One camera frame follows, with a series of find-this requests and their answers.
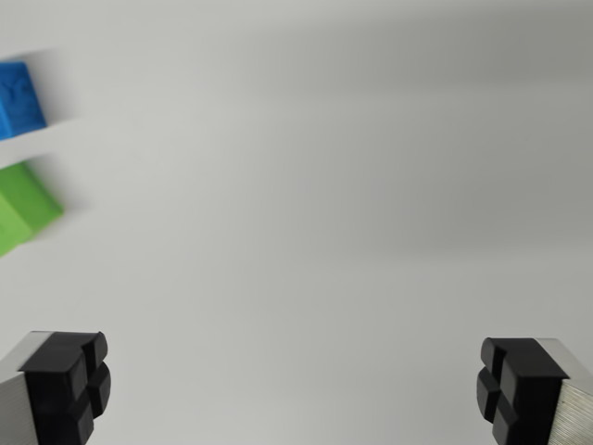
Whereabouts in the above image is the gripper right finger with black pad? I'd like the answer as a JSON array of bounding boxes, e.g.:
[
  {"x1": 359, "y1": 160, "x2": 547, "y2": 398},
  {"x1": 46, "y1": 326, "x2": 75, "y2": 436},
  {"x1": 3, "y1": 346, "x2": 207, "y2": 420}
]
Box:
[{"x1": 475, "y1": 337, "x2": 593, "y2": 445}]

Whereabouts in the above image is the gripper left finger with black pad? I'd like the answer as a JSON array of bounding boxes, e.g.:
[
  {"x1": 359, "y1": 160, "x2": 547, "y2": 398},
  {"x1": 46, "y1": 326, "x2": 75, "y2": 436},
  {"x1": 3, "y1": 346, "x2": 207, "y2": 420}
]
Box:
[{"x1": 0, "y1": 330, "x2": 113, "y2": 445}]

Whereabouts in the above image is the green embossed cube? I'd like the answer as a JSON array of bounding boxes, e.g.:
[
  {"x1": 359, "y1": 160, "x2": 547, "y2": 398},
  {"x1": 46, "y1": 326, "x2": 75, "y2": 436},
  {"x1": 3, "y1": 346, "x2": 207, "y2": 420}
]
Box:
[{"x1": 0, "y1": 160, "x2": 66, "y2": 259}]

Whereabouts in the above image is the blue embossed cube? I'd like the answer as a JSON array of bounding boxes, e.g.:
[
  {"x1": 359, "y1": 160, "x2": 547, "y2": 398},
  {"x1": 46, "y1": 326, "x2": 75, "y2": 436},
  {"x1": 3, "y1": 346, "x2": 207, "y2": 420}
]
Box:
[{"x1": 0, "y1": 60, "x2": 49, "y2": 142}]

